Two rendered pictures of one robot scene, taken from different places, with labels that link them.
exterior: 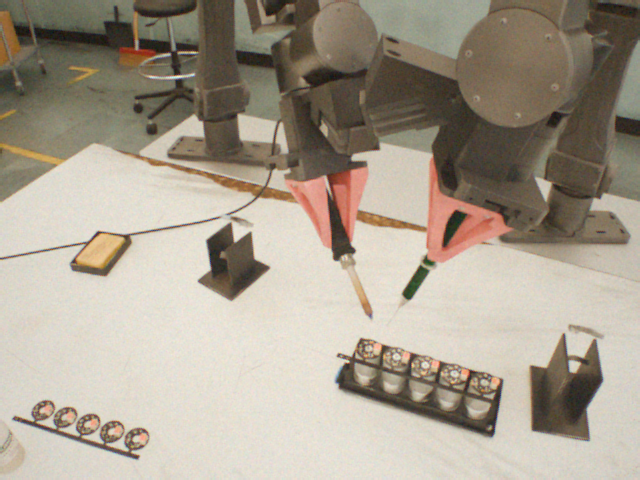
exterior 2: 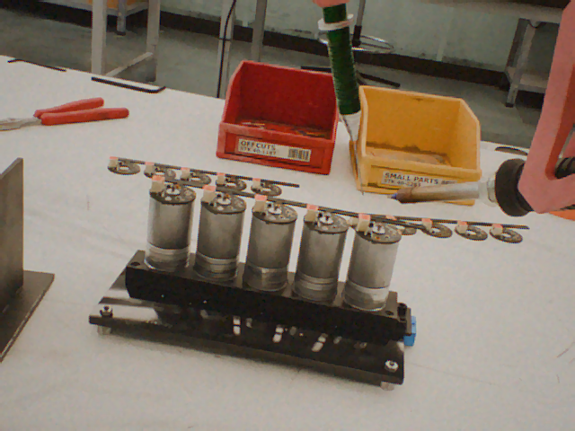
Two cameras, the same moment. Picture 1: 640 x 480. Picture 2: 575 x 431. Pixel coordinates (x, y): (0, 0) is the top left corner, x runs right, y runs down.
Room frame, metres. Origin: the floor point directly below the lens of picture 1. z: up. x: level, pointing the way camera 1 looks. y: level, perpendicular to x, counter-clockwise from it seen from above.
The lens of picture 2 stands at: (0.65, -0.20, 0.97)
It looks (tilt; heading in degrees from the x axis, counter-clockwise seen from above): 24 degrees down; 162
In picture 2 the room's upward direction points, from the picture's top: 9 degrees clockwise
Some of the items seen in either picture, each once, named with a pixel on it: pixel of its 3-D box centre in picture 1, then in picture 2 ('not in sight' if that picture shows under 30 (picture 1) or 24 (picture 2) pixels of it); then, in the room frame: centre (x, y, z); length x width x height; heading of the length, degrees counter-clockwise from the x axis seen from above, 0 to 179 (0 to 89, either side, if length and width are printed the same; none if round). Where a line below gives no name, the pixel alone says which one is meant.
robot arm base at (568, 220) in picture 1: (567, 206); not in sight; (0.59, -0.36, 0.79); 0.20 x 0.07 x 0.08; 89
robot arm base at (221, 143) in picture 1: (221, 133); not in sight; (0.82, 0.17, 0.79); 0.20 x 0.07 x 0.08; 79
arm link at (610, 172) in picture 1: (580, 171); not in sight; (0.58, -0.36, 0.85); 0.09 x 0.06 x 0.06; 53
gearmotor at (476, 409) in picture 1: (478, 398); (169, 233); (0.28, -0.15, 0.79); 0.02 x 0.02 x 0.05
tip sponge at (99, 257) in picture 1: (101, 252); not in sight; (0.53, 0.30, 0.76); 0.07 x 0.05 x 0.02; 168
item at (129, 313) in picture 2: (421, 386); (255, 319); (0.31, -0.11, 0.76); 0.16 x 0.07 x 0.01; 68
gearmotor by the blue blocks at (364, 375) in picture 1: (367, 364); (369, 271); (0.32, -0.05, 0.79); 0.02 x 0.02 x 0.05
